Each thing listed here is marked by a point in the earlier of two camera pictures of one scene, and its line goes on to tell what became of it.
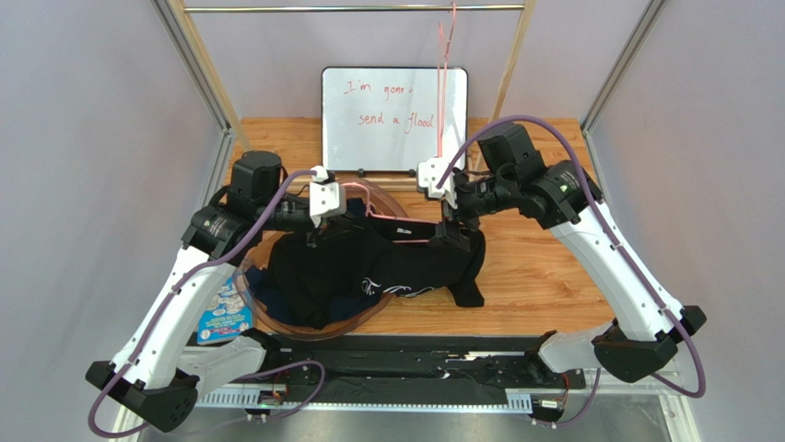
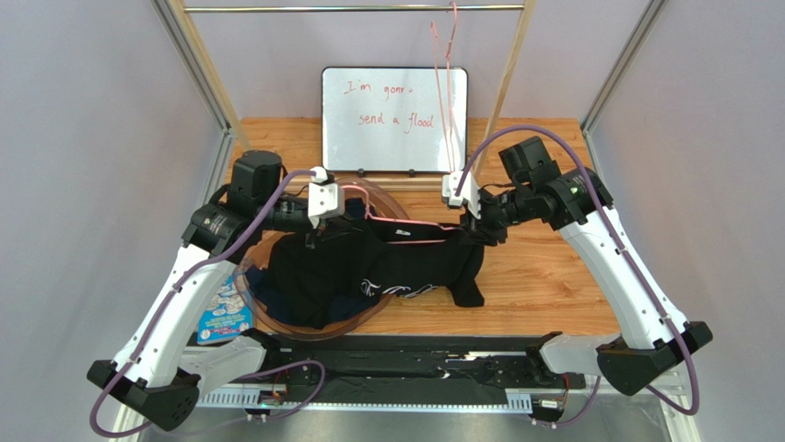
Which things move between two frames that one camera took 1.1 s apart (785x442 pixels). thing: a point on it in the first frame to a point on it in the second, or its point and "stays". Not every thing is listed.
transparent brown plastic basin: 381,201 stays
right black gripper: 457,224 to 474,219
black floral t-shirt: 346,267 stays
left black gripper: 330,227 stays
